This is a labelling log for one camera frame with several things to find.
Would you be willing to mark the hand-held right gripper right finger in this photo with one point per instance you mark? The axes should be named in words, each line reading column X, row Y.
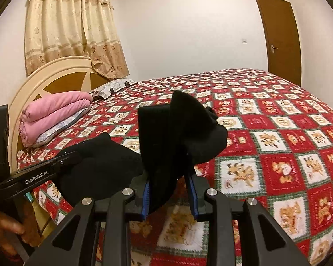
column 193, row 199

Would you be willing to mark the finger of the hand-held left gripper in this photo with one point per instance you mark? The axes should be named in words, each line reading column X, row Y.
column 66, row 159

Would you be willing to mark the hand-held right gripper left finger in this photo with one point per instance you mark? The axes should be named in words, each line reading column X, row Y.
column 146, row 199

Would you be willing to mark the black pants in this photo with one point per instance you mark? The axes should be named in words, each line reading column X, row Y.
column 177, row 133

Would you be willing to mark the person's left hand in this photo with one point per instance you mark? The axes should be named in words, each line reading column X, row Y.
column 5, row 227

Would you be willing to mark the grey patterned pillow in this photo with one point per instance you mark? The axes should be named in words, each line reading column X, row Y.
column 61, row 127

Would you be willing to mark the folded pink blanket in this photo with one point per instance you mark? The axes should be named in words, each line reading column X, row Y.
column 52, row 108

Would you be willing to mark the white pillow with dark print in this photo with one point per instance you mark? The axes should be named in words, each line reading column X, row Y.
column 113, row 86

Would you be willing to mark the cream wooden headboard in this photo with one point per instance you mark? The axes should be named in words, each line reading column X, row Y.
column 44, row 73

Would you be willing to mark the red printed patchwork bedspread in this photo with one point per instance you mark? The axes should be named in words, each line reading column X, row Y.
column 266, row 122

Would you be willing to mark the beige patterned curtain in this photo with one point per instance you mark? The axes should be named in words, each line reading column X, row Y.
column 72, row 19

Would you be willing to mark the brown wooden door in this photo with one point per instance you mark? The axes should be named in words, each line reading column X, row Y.
column 280, row 27

